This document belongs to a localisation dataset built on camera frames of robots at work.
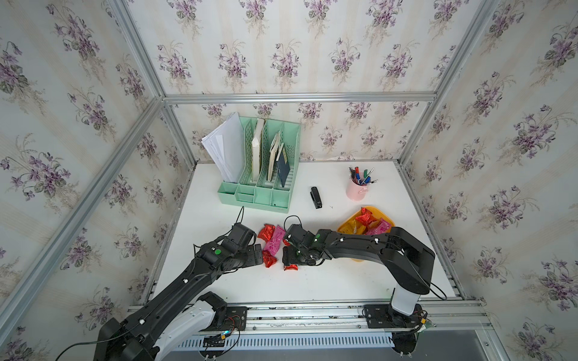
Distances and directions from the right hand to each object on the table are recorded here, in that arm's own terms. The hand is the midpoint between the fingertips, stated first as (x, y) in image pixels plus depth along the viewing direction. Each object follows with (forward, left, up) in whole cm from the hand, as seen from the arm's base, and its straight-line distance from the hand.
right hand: (290, 262), depth 85 cm
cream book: (+40, +15, +23) cm, 49 cm away
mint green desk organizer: (+41, +10, +15) cm, 45 cm away
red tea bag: (+17, -31, +6) cm, 36 cm away
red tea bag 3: (0, +1, +19) cm, 19 cm away
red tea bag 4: (0, +8, +3) cm, 9 cm away
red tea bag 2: (+12, +10, +2) cm, 15 cm away
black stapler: (+30, -11, +1) cm, 32 cm away
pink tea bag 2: (+6, +6, +3) cm, 9 cm away
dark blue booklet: (+45, +5, +6) cm, 45 cm away
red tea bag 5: (-3, 0, +3) cm, 4 cm away
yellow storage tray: (+14, -24, +5) cm, 28 cm away
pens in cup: (+35, -34, +8) cm, 49 cm away
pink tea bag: (+14, -38, +2) cm, 40 cm away
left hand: (-1, +13, +7) cm, 14 cm away
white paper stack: (+44, +29, +21) cm, 57 cm away
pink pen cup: (+31, -29, +4) cm, 42 cm away
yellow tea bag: (+11, -26, +5) cm, 29 cm away
